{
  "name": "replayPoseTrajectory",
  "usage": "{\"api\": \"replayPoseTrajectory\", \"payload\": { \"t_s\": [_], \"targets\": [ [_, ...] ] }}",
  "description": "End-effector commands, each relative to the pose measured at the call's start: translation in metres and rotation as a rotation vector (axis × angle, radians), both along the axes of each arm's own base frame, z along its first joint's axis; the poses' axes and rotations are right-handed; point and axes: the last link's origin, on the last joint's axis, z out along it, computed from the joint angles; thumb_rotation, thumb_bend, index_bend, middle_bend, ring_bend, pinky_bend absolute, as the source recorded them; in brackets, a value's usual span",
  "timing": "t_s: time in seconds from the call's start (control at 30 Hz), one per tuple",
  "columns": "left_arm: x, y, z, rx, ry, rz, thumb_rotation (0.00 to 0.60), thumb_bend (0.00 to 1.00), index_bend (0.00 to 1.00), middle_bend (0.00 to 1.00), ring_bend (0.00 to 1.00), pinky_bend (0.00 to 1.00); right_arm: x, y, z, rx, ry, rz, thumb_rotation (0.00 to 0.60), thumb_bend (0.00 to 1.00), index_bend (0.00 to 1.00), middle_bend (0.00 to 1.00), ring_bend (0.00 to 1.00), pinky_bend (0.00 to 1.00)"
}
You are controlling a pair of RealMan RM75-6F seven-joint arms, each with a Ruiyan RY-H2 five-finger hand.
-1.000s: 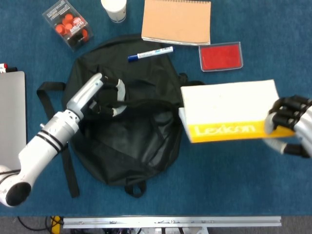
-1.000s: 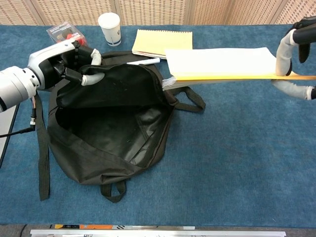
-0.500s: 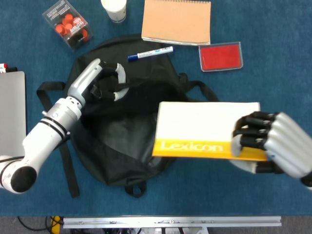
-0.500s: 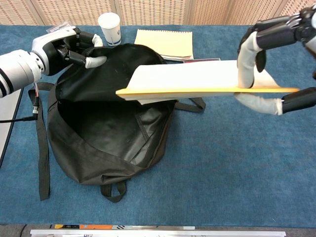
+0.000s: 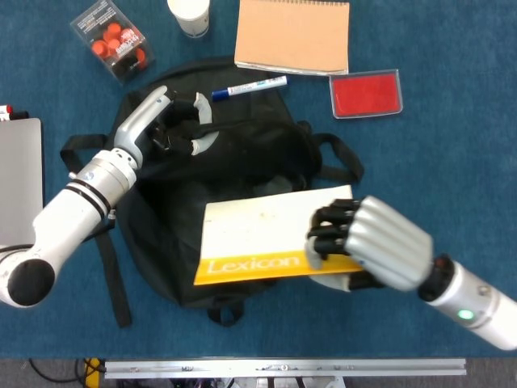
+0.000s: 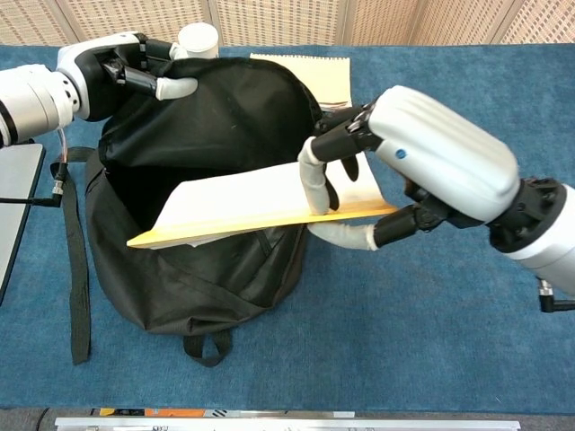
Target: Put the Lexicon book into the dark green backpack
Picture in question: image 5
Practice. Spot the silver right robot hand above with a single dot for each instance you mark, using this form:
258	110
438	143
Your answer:
387	242

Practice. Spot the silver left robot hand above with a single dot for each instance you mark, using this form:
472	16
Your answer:
141	121

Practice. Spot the black fabric backpack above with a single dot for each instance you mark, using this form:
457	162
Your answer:
242	157

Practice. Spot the white yellow Lexicon book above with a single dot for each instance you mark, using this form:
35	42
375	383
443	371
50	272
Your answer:
258	230

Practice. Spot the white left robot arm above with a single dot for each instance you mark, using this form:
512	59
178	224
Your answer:
68	218

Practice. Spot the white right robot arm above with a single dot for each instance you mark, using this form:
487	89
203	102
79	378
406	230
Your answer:
472	307

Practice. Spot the blue felt table cover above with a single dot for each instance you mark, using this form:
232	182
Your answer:
404	169

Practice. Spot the clear box red black parts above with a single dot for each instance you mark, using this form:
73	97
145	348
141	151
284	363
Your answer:
115	44

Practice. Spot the blue white marker pen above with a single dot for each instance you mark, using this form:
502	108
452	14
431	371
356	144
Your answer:
250	88

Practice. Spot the white paper cup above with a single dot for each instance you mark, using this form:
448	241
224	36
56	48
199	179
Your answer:
190	16

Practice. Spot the grey laptop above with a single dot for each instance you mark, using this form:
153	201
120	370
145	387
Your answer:
18	182

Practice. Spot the red ink pad clear case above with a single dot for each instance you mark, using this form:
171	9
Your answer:
365	93

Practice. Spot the brown spiral notebook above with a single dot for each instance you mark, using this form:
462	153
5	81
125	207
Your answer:
292	36

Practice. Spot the aluminium rail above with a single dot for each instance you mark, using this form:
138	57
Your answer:
282	368

